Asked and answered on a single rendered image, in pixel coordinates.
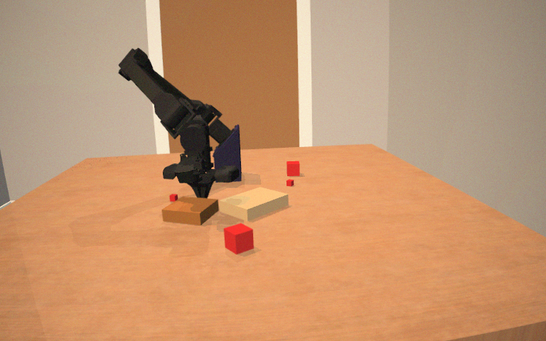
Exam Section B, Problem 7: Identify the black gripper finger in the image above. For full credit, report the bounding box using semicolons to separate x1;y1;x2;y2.
198;179;216;199
186;176;202;198

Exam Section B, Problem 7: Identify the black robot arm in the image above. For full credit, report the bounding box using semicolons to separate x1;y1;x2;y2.
119;48;234;183

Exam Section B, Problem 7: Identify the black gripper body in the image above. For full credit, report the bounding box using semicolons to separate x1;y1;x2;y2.
163;144;239;183

